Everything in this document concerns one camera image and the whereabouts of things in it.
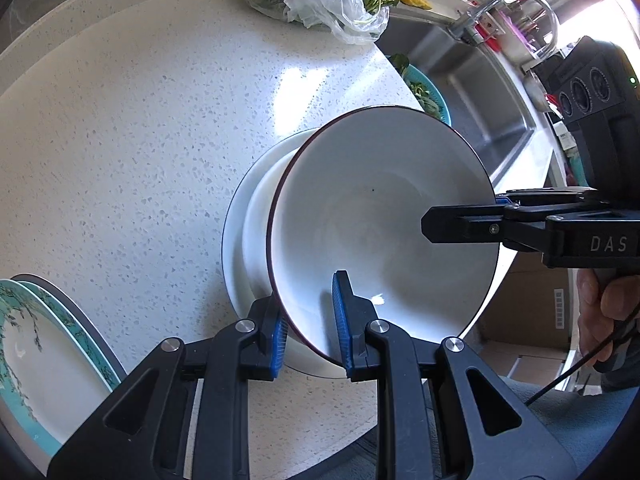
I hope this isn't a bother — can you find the red floral white bowl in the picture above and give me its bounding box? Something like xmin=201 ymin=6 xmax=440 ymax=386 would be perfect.
xmin=266 ymin=106 xmax=499 ymax=363

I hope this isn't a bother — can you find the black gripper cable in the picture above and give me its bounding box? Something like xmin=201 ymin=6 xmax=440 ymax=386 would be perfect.
xmin=524 ymin=303 xmax=640 ymax=406

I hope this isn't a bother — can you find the turquoise basin with greens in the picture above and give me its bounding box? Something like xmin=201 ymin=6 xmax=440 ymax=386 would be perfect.
xmin=387 ymin=53 xmax=451 ymax=126

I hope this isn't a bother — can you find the large white bowl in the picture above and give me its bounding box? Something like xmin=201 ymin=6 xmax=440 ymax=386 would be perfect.
xmin=221 ymin=129 xmax=346 ymax=380

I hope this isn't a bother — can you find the small plain white bowl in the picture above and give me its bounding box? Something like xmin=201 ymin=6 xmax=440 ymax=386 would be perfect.
xmin=241 ymin=148 xmax=297 ymax=298

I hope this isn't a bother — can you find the grey rimmed white plate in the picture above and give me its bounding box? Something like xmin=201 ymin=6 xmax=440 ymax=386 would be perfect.
xmin=12 ymin=273 xmax=127 ymax=382

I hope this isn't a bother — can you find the stainless steel sink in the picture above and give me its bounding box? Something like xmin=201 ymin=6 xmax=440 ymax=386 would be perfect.
xmin=378 ymin=13 xmax=553 ymax=193

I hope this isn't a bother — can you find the chrome faucet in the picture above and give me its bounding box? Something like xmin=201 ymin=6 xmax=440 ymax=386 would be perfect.
xmin=448 ymin=0 xmax=560 ymax=66

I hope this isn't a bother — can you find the right forearm blue sleeve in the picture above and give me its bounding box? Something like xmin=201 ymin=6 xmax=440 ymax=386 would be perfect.
xmin=594 ymin=354 xmax=640 ymax=392

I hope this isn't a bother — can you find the turquoise floral plate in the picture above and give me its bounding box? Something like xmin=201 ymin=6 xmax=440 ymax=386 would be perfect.
xmin=35 ymin=294 xmax=120 ymax=390
xmin=1 ymin=278 xmax=114 ymax=463

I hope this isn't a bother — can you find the person's right hand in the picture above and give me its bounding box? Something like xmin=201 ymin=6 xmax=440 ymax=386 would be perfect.
xmin=577 ymin=269 xmax=639 ymax=356

